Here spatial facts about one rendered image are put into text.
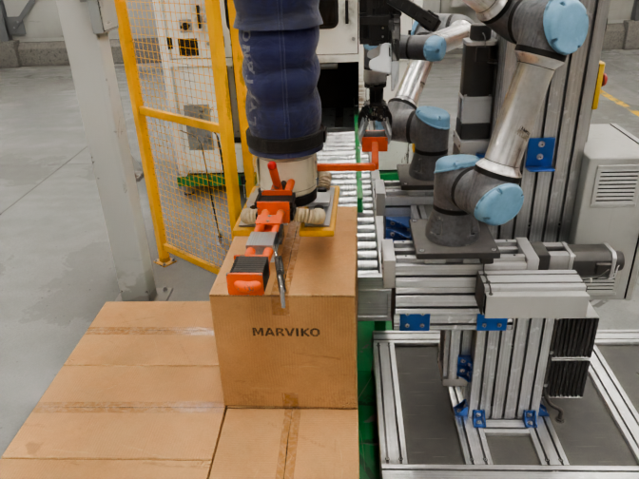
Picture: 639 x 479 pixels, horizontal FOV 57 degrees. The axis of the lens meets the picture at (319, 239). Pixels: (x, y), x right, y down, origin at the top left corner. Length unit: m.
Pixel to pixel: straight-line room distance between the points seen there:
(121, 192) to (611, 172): 2.26
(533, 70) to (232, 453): 1.25
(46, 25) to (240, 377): 10.73
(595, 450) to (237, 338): 1.30
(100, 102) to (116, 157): 0.27
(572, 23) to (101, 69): 2.12
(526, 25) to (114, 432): 1.54
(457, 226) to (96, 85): 1.94
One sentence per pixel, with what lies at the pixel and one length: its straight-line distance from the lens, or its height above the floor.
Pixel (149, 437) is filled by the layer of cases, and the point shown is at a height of 0.54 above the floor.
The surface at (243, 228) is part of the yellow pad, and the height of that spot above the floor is 1.07.
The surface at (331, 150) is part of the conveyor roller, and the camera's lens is 4.04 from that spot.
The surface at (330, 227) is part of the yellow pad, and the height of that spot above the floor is 1.07.
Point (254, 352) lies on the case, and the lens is 1.72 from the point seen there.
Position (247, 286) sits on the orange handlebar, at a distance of 1.17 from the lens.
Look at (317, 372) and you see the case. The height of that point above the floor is 0.68.
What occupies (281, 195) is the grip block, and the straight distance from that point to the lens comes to 1.55.
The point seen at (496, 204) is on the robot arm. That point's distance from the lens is 1.47.
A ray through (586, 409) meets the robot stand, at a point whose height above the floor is 0.21.
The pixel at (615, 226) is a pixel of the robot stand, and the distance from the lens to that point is 1.92.
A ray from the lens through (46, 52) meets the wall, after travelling 12.07.
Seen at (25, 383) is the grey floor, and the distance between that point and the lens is 3.14.
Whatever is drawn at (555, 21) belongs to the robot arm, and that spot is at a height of 1.62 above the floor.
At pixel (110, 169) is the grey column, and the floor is 0.82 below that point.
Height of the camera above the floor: 1.78
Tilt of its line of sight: 27 degrees down
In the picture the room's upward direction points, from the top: 2 degrees counter-clockwise
